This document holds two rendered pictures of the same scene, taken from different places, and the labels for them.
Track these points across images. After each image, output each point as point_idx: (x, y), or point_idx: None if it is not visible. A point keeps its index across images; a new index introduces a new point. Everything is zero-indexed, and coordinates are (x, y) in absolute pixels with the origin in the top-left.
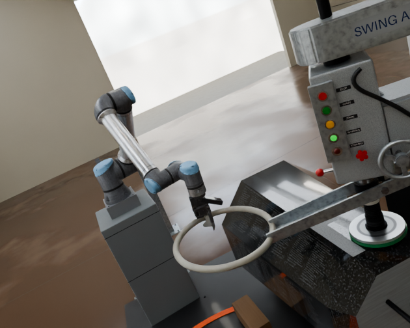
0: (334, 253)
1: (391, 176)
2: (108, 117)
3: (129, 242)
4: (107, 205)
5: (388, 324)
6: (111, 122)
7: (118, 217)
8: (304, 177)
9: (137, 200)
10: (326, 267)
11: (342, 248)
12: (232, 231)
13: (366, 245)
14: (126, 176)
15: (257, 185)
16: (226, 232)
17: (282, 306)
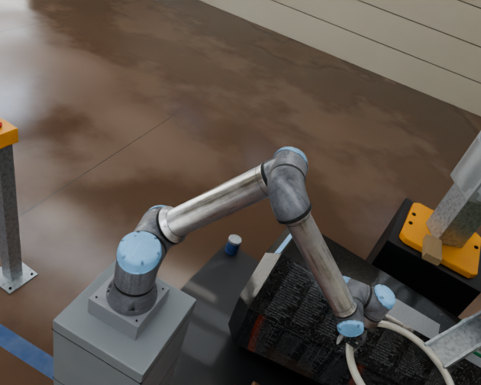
0: (465, 367)
1: None
2: (311, 220)
3: (156, 370)
4: (126, 317)
5: None
6: (315, 229)
7: (146, 334)
8: (356, 258)
9: (166, 296)
10: (457, 379)
11: (475, 363)
12: (279, 321)
13: None
14: None
15: None
16: (256, 317)
17: (278, 380)
